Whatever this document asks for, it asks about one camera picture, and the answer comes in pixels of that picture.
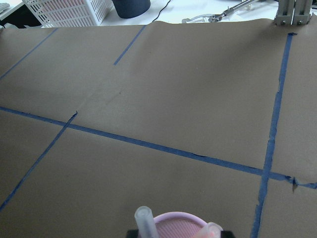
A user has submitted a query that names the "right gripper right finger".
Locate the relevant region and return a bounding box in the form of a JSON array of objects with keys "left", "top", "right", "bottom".
[{"left": 220, "top": 231, "right": 234, "bottom": 238}]

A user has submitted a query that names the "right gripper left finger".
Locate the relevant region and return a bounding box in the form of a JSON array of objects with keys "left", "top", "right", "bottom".
[{"left": 126, "top": 229, "right": 139, "bottom": 238}]

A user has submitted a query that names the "orange highlighter pen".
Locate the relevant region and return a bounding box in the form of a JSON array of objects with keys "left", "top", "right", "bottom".
[{"left": 193, "top": 222, "right": 222, "bottom": 238}]

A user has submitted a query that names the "purple highlighter pen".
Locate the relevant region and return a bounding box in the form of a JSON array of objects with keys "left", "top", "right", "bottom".
[{"left": 134, "top": 206, "right": 159, "bottom": 238}]

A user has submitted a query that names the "pink mesh pen holder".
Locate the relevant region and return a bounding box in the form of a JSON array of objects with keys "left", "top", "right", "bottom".
[{"left": 154, "top": 212, "right": 207, "bottom": 238}]

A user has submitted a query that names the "long metal grabber tool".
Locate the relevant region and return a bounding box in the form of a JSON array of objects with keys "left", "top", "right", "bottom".
[{"left": 181, "top": 0, "right": 255, "bottom": 24}]

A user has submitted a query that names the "white red plastic basket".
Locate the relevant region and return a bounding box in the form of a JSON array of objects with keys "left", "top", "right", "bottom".
[{"left": 23, "top": 0, "right": 113, "bottom": 28}]

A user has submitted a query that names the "aluminium frame post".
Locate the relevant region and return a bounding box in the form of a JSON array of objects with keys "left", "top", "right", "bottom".
[{"left": 274, "top": 0, "right": 313, "bottom": 26}]

